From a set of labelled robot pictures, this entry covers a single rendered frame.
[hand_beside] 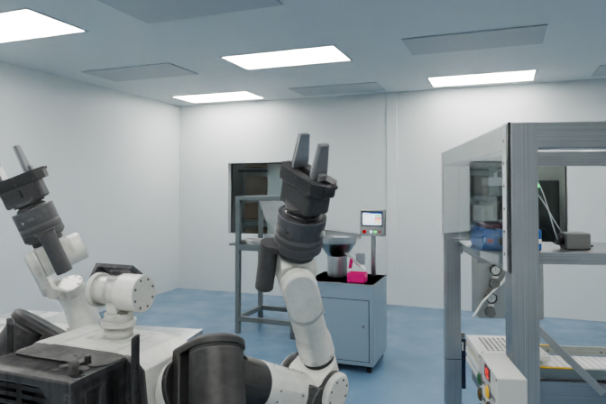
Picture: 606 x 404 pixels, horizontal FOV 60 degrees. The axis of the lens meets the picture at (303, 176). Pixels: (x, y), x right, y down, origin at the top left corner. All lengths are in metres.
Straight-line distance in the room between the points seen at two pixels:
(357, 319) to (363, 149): 3.26
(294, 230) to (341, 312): 3.84
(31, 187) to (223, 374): 0.63
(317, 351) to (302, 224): 0.28
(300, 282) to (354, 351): 3.86
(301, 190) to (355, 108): 6.62
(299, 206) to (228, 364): 0.28
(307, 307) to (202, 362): 0.21
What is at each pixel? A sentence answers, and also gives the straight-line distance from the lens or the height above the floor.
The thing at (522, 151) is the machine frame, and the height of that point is 1.67.
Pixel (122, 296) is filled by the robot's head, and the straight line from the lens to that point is 0.99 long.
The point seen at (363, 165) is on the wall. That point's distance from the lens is 7.37.
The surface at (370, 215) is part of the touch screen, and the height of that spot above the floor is 1.33.
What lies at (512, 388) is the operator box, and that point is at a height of 1.17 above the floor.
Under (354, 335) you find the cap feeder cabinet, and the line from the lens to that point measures 4.74.
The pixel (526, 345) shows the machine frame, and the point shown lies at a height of 1.23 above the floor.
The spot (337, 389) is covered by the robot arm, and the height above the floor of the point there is 1.19.
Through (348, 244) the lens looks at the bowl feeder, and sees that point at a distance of 4.84.
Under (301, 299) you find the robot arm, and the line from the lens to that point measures 0.96.
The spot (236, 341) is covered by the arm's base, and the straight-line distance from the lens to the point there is 0.90.
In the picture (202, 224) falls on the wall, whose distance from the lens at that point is 8.41.
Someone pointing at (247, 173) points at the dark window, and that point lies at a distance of 8.12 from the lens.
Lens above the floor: 1.58
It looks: 1 degrees up
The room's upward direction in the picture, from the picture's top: straight up
